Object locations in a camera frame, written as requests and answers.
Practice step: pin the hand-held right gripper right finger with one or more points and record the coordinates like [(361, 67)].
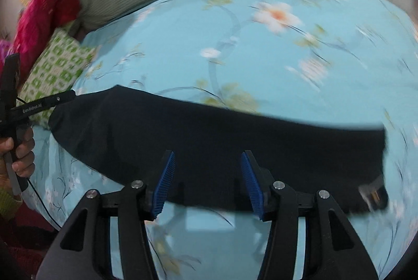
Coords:
[(250, 180)]

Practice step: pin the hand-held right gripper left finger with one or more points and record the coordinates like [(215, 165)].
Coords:
[(165, 180)]

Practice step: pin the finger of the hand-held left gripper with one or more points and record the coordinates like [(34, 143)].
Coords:
[(49, 101)]

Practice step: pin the black pants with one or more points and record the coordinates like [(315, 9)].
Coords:
[(209, 155)]

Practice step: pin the person's left hand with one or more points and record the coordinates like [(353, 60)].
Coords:
[(19, 152)]

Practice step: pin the green white patterned pillow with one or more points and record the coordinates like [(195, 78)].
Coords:
[(54, 69)]

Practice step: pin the red pink cloth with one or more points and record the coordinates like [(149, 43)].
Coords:
[(45, 15)]

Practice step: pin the light blue floral bedsheet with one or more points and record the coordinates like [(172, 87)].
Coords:
[(261, 48)]

